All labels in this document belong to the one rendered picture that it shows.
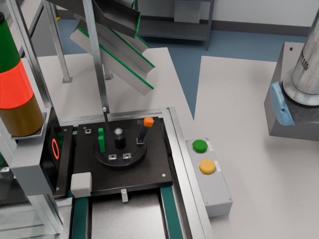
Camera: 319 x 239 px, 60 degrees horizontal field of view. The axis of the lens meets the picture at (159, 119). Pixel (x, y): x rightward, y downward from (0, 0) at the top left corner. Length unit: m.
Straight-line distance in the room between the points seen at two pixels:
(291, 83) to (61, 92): 0.85
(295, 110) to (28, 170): 0.59
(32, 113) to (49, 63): 1.01
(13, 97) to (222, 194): 0.50
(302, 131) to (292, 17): 2.89
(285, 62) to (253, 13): 2.75
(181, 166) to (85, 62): 0.79
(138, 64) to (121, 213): 0.51
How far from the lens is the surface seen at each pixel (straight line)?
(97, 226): 0.70
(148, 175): 0.70
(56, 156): 0.47
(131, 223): 0.69
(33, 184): 0.44
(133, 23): 0.86
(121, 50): 0.95
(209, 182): 0.71
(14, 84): 0.37
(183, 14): 3.53
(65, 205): 0.70
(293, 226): 0.82
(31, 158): 0.42
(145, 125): 0.68
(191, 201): 0.67
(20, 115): 0.40
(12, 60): 0.36
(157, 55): 1.37
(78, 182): 0.69
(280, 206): 0.84
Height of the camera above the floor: 1.53
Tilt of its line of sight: 43 degrees down
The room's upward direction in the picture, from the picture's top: straight up
